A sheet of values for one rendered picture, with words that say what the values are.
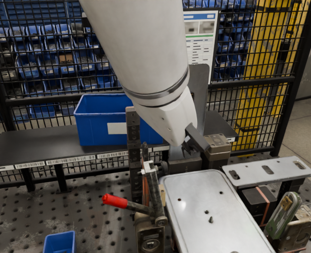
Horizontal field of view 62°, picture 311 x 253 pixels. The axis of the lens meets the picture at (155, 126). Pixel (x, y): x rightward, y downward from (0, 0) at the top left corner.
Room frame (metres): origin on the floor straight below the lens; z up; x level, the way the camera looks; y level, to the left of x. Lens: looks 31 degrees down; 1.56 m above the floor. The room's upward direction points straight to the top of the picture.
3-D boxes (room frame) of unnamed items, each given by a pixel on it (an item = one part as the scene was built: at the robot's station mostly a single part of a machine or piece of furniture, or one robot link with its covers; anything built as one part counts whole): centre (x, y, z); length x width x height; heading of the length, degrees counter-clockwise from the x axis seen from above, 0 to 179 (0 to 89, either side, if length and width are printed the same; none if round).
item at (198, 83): (0.71, -0.10, 1.17); 0.12 x 0.01 x 0.34; 102
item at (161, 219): (0.40, -0.01, 1.06); 0.03 x 0.01 x 0.03; 102
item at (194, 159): (0.71, -0.10, 0.85); 0.12 x 0.03 x 0.30; 102
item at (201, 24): (1.01, -0.13, 1.30); 0.23 x 0.02 x 0.31; 102
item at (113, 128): (0.84, 0.13, 1.10); 0.30 x 0.17 x 0.13; 92
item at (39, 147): (0.83, 0.14, 1.02); 0.90 x 0.22 x 0.03; 102
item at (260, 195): (0.56, -0.31, 0.84); 0.11 x 0.10 x 0.28; 102
